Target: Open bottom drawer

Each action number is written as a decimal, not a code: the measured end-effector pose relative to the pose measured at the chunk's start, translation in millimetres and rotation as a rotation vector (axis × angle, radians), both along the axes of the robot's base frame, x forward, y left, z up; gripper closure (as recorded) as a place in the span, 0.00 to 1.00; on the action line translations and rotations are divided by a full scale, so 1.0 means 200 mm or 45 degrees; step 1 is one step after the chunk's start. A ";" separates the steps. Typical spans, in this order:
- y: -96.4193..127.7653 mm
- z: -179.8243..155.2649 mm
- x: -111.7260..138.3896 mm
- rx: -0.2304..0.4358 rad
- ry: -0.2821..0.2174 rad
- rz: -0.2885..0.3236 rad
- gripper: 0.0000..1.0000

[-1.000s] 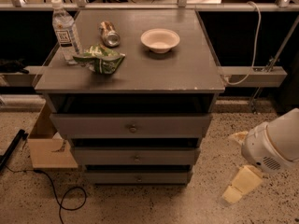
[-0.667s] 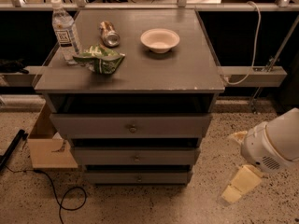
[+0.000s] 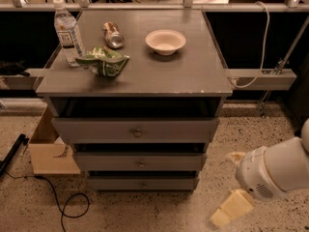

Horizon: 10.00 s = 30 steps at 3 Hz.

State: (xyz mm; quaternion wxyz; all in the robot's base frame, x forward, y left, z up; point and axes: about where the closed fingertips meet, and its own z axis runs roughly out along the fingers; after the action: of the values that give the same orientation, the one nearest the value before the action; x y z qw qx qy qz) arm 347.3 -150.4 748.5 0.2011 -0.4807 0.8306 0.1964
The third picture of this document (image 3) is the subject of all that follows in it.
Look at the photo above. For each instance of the black object on rail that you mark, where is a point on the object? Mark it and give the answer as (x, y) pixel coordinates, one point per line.
(12, 68)

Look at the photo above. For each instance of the clear plastic water bottle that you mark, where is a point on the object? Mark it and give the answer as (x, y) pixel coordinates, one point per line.
(68, 33)

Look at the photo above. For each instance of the grey drawer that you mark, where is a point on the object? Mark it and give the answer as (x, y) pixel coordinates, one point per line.
(136, 162)
(129, 130)
(143, 183)

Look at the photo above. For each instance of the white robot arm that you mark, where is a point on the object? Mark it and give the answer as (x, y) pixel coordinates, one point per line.
(287, 163)

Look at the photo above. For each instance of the cardboard box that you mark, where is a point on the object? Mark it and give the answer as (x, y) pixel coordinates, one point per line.
(49, 154)

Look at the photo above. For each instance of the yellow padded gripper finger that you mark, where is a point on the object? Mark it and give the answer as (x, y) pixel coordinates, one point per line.
(237, 204)
(236, 157)

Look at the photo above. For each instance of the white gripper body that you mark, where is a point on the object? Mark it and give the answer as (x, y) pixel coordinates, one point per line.
(255, 175)

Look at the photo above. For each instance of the crushed metal can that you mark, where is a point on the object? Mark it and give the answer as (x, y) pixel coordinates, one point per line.
(112, 35)

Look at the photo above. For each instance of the grey middle drawer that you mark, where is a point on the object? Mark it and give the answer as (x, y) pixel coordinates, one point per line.
(136, 162)

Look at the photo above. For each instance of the black pole on floor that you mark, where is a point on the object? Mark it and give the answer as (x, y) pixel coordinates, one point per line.
(4, 163)

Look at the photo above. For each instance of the green chip bag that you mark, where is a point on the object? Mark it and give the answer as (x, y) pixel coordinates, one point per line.
(103, 61)

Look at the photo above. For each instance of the grey drawer cabinet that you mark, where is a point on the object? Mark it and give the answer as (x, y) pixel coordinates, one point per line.
(191, 83)

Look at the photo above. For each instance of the grey bottom drawer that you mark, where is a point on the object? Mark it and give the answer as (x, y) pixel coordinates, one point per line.
(143, 183)

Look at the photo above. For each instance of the grey top drawer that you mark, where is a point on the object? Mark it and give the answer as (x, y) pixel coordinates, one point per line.
(129, 130)

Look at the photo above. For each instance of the white paper bowl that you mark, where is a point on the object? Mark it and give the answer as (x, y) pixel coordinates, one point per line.
(165, 42)

